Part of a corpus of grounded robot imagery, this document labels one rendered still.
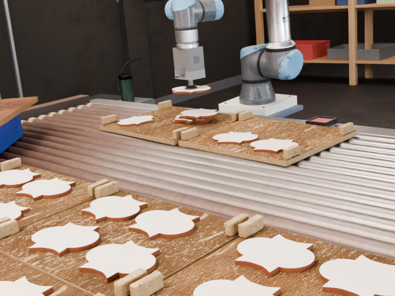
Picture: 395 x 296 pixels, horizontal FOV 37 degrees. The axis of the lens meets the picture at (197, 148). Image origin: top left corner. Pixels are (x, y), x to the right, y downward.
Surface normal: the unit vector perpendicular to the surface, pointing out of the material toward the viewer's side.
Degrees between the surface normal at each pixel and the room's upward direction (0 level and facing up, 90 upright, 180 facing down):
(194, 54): 90
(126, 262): 0
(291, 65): 99
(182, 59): 90
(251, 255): 0
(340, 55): 90
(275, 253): 0
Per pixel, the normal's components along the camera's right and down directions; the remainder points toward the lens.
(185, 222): -0.08, -0.96
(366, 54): -0.65, 0.26
